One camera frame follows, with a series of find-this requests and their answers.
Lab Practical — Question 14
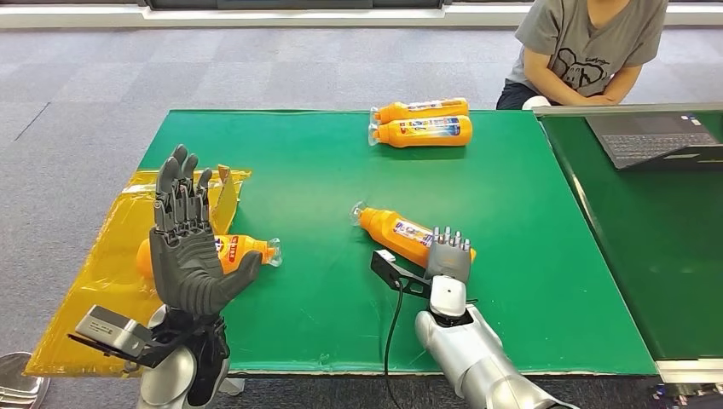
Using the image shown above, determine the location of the orange bottle with slim label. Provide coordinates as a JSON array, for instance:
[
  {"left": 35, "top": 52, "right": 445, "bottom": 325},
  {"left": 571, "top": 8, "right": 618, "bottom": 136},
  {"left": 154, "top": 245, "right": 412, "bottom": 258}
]
[{"left": 369, "top": 97, "right": 470, "bottom": 125}]

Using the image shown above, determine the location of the black left camera bracket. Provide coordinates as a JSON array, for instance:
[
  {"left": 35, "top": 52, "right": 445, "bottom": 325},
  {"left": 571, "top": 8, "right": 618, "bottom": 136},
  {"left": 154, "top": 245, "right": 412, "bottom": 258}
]
[{"left": 67, "top": 324, "right": 218, "bottom": 369}]

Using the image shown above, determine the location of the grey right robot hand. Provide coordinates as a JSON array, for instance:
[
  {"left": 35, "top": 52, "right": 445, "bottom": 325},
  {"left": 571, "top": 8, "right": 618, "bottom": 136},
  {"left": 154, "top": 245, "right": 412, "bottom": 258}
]
[{"left": 425, "top": 227, "right": 472, "bottom": 284}]

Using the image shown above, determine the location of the shiny metal chair base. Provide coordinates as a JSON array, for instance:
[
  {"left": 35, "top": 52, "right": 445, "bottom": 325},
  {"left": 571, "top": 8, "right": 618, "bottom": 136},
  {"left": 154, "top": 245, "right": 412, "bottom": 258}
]
[{"left": 0, "top": 352, "right": 51, "bottom": 409}]

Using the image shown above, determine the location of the yellow plastic bag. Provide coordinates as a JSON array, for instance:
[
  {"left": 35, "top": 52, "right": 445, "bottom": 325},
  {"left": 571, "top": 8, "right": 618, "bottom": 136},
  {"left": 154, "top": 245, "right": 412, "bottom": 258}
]
[{"left": 23, "top": 164, "right": 252, "bottom": 378}]

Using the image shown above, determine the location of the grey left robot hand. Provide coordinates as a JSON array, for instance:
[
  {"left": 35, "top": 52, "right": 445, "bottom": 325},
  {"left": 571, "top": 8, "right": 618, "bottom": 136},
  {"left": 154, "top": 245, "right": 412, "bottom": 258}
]
[{"left": 149, "top": 144, "right": 263, "bottom": 316}]

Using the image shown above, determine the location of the person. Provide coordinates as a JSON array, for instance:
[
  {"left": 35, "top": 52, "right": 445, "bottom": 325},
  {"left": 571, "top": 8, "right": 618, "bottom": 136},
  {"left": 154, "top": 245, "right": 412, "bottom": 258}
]
[{"left": 496, "top": 0, "right": 669, "bottom": 111}]

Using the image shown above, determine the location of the dark green side table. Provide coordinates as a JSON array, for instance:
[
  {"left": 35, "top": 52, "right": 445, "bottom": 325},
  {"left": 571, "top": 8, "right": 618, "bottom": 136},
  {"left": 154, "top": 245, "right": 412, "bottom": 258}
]
[{"left": 533, "top": 103, "right": 723, "bottom": 385}]

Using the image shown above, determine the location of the dark grey laptop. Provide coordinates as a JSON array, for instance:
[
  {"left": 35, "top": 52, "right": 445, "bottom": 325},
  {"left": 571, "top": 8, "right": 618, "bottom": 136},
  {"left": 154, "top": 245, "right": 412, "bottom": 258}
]
[{"left": 585, "top": 112, "right": 723, "bottom": 170}]

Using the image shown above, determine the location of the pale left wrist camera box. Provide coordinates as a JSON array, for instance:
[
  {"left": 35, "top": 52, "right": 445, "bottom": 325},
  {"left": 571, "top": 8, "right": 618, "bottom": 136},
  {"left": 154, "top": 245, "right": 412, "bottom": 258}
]
[{"left": 74, "top": 305, "right": 153, "bottom": 358}]

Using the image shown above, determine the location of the black camera bracket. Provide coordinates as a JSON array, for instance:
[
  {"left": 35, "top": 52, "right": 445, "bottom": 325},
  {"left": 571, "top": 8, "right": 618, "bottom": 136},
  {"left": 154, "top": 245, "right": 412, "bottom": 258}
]
[
  {"left": 67, "top": 324, "right": 218, "bottom": 369},
  {"left": 371, "top": 251, "right": 433, "bottom": 299}
]

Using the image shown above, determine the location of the orange bottle with blue label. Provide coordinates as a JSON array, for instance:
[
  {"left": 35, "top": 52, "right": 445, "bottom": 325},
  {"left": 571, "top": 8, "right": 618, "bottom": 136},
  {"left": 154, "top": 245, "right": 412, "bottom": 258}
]
[{"left": 367, "top": 115, "right": 473, "bottom": 149}]

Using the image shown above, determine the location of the black right camera bracket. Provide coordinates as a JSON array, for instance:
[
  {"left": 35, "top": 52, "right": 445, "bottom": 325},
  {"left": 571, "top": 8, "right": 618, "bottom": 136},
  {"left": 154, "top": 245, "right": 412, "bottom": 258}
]
[{"left": 371, "top": 251, "right": 433, "bottom": 299}]

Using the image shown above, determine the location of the large green table mat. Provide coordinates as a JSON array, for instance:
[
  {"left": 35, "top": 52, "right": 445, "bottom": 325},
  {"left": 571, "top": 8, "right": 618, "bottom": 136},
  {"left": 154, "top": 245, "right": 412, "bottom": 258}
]
[{"left": 138, "top": 110, "right": 659, "bottom": 377}]

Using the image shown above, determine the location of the orange bottle with white label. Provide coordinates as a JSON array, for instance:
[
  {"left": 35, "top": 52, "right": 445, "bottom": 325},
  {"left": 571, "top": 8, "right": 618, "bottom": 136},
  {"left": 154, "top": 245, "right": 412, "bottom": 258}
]
[{"left": 350, "top": 202, "right": 477, "bottom": 269}]

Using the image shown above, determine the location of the orange Tide detergent bottle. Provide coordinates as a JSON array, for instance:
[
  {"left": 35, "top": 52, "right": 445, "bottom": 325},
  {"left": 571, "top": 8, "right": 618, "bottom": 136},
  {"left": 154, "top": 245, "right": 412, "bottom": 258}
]
[{"left": 136, "top": 235, "right": 282, "bottom": 280}]

